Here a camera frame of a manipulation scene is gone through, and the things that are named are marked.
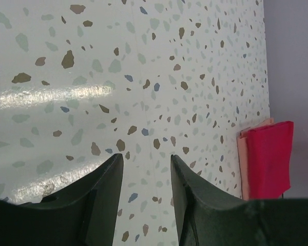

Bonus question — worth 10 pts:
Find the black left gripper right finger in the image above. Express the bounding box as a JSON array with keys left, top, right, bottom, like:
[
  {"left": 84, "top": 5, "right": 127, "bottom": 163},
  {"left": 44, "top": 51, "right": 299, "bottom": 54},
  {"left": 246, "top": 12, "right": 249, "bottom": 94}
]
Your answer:
[{"left": 171, "top": 155, "right": 308, "bottom": 245}]

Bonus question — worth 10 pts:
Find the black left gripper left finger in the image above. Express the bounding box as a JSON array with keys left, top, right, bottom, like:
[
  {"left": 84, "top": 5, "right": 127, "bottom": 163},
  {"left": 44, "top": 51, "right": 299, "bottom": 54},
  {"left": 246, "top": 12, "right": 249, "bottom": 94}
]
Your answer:
[{"left": 0, "top": 154, "right": 124, "bottom": 245}]

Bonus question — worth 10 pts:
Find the magenta t shirt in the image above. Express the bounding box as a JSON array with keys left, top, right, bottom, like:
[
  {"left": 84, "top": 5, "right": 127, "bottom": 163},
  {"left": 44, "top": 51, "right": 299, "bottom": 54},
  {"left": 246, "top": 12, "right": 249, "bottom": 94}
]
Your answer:
[{"left": 246, "top": 121, "right": 294, "bottom": 199}]

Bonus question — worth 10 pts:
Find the folded peach t shirt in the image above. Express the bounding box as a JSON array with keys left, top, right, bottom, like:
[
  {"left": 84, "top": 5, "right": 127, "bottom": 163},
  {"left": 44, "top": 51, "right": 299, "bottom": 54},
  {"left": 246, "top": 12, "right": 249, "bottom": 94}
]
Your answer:
[{"left": 236, "top": 117, "right": 275, "bottom": 201}]

